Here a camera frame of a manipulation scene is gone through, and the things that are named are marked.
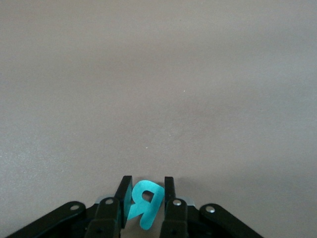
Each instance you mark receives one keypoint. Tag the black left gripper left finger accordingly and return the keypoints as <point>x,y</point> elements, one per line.
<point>106,215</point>

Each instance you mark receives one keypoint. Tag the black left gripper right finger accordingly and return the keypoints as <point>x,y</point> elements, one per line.
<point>175,215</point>

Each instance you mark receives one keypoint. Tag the brown table cover sheet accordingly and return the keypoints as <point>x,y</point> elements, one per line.
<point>158,86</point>

